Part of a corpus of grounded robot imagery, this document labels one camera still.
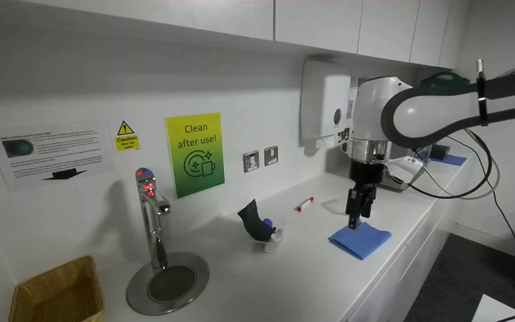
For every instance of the yellow wooden basket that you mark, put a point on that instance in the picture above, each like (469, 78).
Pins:
(54, 293)

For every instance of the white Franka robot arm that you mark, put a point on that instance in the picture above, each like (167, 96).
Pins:
(376, 108)

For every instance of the white paper towel dispenser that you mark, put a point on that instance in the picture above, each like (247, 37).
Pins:
(322, 101)

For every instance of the white floor plate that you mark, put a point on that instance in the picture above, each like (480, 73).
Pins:
(501, 311)

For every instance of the metal wall switch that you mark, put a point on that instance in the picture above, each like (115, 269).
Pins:
(271, 157)
(251, 162)

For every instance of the stainless steel sink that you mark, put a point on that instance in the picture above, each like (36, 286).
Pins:
(398, 176)

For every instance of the white marker with red caps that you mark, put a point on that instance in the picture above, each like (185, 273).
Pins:
(305, 205)

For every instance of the black object with blue part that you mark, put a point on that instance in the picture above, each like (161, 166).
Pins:
(251, 218)

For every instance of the chrome water tap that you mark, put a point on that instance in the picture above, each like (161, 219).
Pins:
(153, 221)

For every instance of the white base cabinets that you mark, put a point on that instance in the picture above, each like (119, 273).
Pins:
(412, 257)

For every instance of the blue flat item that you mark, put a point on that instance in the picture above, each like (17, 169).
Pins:
(451, 160)

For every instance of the white wall cabinets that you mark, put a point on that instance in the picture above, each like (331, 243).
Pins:
(210, 15)

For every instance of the yellow warning sign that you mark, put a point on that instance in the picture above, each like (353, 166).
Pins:
(128, 137)

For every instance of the blue folded cloth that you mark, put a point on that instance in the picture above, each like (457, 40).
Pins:
(358, 241)

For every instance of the white instruction sheet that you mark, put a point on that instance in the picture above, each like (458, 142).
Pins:
(49, 155)

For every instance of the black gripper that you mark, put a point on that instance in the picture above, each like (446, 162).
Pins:
(364, 198)

